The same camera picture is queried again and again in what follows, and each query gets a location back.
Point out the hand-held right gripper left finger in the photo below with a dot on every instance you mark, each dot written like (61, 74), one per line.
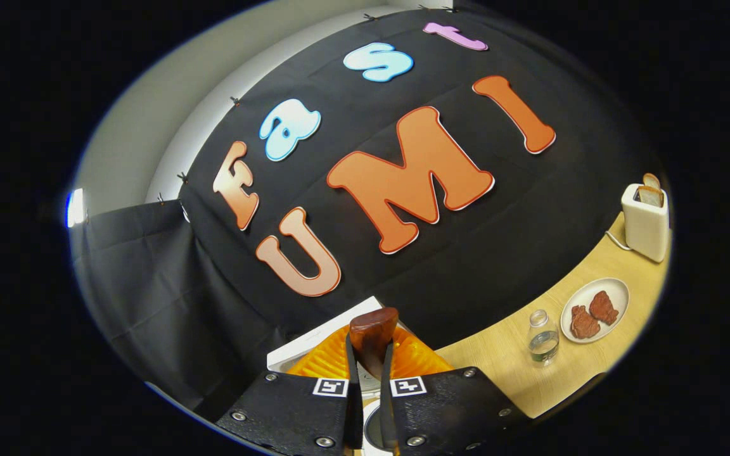
(356, 418)

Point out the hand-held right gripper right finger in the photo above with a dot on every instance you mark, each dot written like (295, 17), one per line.
(388, 411)

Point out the dark wooden spoon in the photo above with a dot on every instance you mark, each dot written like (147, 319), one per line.
(372, 335)

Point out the white rice cooker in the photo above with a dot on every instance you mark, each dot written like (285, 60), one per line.
(314, 339)

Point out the clear plastic water bottle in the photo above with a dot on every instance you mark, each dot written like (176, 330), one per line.
(543, 342)

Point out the red meat piece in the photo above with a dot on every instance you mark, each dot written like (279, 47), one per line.
(604, 308)
(585, 323)

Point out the white oval plate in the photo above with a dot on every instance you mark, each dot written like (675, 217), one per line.
(593, 291)

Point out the white toaster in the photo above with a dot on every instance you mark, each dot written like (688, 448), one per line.
(647, 228)

